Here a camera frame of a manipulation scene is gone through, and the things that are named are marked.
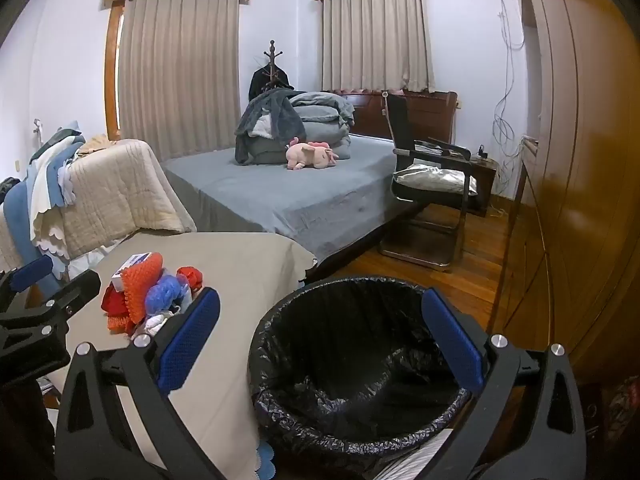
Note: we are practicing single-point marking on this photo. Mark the wooden wardrobe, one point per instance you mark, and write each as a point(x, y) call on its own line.
point(585, 160)

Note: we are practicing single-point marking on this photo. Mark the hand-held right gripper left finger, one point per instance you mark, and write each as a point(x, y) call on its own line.
point(190, 340)

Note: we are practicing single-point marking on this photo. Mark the beige tablecloth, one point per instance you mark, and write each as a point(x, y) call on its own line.
point(225, 270)

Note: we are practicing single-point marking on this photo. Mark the red mesh net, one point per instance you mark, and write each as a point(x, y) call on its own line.
point(112, 301)

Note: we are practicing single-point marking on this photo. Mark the black bagged trash bin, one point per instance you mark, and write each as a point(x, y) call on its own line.
point(350, 360)

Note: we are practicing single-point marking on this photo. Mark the long orange foam net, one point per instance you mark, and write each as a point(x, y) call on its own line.
point(142, 280)

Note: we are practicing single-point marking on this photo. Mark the wooden coat rack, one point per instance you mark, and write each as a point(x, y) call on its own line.
point(272, 60)

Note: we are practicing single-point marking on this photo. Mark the silver chair cushion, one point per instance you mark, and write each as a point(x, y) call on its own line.
point(430, 177)

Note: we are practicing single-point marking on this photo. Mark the grey sheeted bed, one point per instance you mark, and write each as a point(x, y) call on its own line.
point(280, 200)

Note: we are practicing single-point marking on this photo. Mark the black office chair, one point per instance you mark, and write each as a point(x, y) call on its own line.
point(402, 120)

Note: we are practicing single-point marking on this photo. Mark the small white blue box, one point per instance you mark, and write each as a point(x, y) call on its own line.
point(126, 267)

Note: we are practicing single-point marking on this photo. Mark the grey pillow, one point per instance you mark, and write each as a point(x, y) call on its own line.
point(267, 151)

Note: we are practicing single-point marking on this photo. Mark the beige quilt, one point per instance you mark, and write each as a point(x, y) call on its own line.
point(120, 195)

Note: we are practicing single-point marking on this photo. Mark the wooden nightstand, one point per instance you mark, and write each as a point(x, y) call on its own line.
point(482, 180)

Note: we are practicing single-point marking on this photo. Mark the white tissue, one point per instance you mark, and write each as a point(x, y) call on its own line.
point(155, 322)

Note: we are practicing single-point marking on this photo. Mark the narrow beige curtain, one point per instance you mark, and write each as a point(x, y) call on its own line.
point(375, 35)

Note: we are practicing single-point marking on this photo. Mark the blue foam net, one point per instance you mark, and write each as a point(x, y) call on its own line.
point(162, 290)

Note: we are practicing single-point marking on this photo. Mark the pink plush pig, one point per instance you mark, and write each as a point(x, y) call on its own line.
point(312, 154)

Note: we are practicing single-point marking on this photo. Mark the black jacket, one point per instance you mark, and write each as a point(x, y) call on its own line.
point(262, 84)

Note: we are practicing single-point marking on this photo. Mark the wooden window frame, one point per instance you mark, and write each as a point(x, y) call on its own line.
point(112, 70)

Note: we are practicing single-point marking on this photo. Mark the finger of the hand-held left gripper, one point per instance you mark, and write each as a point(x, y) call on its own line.
point(75, 290)
point(30, 270)

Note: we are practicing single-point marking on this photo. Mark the small orange foam net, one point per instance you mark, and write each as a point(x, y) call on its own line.
point(119, 324)

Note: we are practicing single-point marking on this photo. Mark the red crumpled ball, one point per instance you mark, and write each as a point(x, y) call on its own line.
point(190, 276)

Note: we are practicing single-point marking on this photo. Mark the white ribbed plastic sheet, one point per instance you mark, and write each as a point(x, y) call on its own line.
point(415, 457)

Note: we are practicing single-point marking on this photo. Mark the grey folded duvet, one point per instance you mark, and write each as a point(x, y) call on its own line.
point(322, 107)

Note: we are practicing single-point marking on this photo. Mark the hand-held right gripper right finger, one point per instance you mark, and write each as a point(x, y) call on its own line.
point(452, 340)

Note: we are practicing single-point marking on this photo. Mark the wide beige curtain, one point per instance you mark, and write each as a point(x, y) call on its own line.
point(180, 75)

